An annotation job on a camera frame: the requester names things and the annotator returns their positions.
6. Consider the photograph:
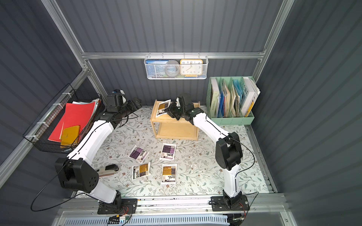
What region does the purple coffee bag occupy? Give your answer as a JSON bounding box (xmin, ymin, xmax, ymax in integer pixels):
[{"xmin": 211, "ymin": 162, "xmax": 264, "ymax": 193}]
[
  {"xmin": 159, "ymin": 143, "xmax": 177, "ymax": 161},
  {"xmin": 129, "ymin": 146, "xmax": 149, "ymax": 164}
]

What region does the light wooden two-tier shelf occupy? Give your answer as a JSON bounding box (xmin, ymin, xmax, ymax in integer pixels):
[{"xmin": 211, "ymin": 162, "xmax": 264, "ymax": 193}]
[{"xmin": 150, "ymin": 100, "xmax": 199, "ymax": 140}]

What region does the green file organizer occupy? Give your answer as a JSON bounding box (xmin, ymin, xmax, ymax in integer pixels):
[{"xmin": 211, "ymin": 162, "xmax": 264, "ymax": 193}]
[{"xmin": 206, "ymin": 76, "xmax": 255, "ymax": 125}]

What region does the grey tape roll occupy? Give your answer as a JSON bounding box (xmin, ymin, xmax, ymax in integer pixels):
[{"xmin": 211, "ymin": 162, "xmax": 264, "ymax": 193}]
[{"xmin": 164, "ymin": 60, "xmax": 180, "ymax": 78}]

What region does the white perforated cable tray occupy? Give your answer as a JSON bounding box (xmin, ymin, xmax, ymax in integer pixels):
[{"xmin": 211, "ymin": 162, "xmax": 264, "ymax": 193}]
[{"xmin": 61, "ymin": 214, "xmax": 230, "ymax": 226}]

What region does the red folder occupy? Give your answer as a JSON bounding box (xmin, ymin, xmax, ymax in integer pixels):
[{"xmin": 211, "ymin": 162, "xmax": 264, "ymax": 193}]
[{"xmin": 48, "ymin": 100, "xmax": 98, "ymax": 142}]

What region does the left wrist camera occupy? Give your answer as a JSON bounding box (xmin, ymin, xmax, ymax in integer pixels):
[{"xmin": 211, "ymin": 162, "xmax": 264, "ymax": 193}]
[{"xmin": 111, "ymin": 89, "xmax": 124, "ymax": 98}]

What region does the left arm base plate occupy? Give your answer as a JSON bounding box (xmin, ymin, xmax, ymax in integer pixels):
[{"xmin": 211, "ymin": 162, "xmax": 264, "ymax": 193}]
[{"xmin": 97, "ymin": 198, "xmax": 138, "ymax": 215}]

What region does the blue box in basket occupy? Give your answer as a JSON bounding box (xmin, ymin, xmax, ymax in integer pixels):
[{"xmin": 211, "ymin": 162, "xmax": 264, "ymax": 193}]
[{"xmin": 144, "ymin": 59, "xmax": 169, "ymax": 79}]

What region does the purple coffee bag centre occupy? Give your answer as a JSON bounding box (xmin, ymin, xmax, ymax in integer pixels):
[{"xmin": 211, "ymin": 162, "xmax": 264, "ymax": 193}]
[{"xmin": 159, "ymin": 143, "xmax": 177, "ymax": 161}]

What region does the yellow white alarm clock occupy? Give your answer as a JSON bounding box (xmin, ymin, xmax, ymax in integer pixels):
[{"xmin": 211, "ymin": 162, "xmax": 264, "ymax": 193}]
[{"xmin": 180, "ymin": 59, "xmax": 203, "ymax": 77}]

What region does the yellow notebook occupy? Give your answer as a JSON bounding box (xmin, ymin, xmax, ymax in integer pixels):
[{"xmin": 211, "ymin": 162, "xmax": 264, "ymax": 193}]
[{"xmin": 60, "ymin": 125, "xmax": 80, "ymax": 148}]

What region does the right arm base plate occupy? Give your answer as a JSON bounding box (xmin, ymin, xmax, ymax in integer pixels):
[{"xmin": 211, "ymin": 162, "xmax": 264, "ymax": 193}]
[{"xmin": 209, "ymin": 195, "xmax": 250, "ymax": 211}]

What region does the purple coffee bag left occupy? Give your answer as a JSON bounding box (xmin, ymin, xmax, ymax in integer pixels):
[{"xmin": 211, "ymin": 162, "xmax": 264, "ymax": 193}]
[{"xmin": 129, "ymin": 146, "xmax": 149, "ymax": 164}]

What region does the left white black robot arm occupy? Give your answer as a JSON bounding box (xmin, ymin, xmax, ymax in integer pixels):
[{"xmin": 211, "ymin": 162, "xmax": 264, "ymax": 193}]
[{"xmin": 55, "ymin": 90, "xmax": 142, "ymax": 203}]

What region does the black wire side basket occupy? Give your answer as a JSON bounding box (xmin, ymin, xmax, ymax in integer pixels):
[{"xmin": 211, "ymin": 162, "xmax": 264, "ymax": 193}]
[{"xmin": 23, "ymin": 86, "xmax": 104, "ymax": 153}]

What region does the grey black stapler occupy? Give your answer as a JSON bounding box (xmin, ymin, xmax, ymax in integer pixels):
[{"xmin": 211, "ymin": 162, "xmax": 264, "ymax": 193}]
[{"xmin": 95, "ymin": 164, "xmax": 119, "ymax": 177}]

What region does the white book with letters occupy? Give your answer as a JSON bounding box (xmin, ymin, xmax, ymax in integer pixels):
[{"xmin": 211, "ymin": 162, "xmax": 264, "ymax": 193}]
[{"xmin": 241, "ymin": 77, "xmax": 261, "ymax": 117}]

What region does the white wire wall basket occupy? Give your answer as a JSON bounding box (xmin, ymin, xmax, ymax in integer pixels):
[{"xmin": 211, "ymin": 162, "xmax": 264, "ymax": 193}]
[{"xmin": 144, "ymin": 54, "xmax": 209, "ymax": 80}]

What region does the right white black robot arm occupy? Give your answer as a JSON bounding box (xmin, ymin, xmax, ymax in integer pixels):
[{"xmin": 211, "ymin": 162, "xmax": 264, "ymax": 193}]
[{"xmin": 166, "ymin": 93, "xmax": 243, "ymax": 208}]

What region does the white green book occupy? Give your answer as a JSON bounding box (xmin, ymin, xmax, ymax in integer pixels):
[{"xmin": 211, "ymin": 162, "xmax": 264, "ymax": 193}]
[{"xmin": 210, "ymin": 78, "xmax": 220, "ymax": 118}]

